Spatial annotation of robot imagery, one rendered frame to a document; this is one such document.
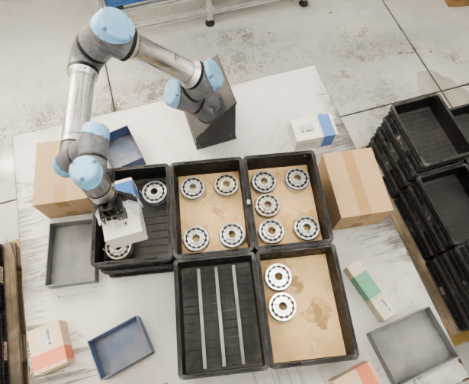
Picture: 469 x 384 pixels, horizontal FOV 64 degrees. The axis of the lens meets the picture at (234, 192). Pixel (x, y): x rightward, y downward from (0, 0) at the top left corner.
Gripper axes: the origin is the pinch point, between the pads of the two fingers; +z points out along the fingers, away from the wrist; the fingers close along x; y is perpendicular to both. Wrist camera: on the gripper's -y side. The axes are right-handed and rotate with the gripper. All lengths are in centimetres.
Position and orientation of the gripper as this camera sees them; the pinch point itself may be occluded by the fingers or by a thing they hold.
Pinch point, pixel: (120, 210)
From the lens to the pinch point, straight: 130.7
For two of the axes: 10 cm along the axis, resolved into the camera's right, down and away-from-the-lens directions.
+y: 2.8, 8.8, -3.8
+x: 9.6, -2.6, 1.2
